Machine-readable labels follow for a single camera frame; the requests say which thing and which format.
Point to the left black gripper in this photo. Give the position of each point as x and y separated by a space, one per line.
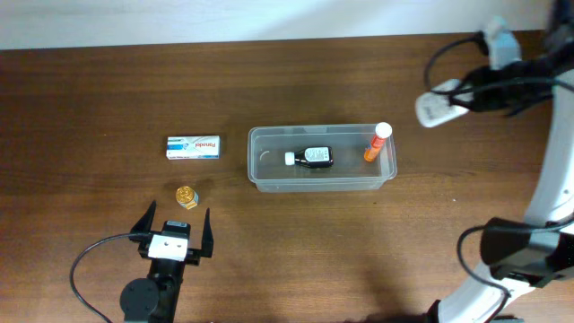
197 255

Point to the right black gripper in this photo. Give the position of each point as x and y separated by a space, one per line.
486 90

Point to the clear white sanitizer bottle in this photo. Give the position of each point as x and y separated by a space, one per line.
433 110

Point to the orange tube white cap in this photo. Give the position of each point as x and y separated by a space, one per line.
383 131

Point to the dark syrup bottle white cap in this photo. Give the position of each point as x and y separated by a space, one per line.
315 157

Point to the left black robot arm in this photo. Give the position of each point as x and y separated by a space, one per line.
155 297

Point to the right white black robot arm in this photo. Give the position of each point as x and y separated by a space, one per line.
504 259

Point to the clear plastic container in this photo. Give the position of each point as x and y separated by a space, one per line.
268 171

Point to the small gold-lidded jar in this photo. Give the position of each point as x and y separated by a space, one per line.
187 197

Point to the white Panadol medicine box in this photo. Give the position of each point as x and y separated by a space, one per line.
193 147

